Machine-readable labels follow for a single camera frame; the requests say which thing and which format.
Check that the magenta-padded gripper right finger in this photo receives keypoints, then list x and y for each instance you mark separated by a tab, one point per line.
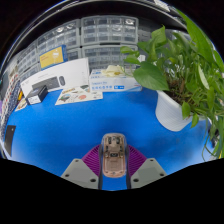
138	163

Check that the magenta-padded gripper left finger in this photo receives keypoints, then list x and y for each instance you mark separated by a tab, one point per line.
88	163

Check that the transparent pink computer mouse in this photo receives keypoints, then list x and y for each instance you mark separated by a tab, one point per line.
114	156

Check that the black mouse pad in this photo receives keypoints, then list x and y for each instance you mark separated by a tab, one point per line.
10	140

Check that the green plant in white pot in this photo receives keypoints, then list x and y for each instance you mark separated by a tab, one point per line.
173	110

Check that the printed sticker sheet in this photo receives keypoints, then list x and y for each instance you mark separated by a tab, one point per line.
78	95
21	105

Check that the white and blue glove box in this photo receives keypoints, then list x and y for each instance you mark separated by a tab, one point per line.
113	85

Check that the small black box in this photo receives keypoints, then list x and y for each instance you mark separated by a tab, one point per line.
36	95

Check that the long white keyboard box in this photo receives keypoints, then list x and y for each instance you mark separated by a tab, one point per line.
73	71

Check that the pale yellow gloves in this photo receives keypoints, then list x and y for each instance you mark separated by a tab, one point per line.
113	70

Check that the small yellow object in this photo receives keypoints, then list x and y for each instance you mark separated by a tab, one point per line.
19	95

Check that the grey clear-drawer parts cabinet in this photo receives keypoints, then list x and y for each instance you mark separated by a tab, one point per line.
28	58
110	30
60	36
28	72
103	56
74	54

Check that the red blue checkered cloth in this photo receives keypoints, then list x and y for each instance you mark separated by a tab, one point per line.
11	83

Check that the yellow and blue box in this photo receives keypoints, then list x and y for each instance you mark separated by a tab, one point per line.
53	57

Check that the dark wall shelf unit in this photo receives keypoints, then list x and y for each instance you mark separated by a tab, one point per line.
116	8

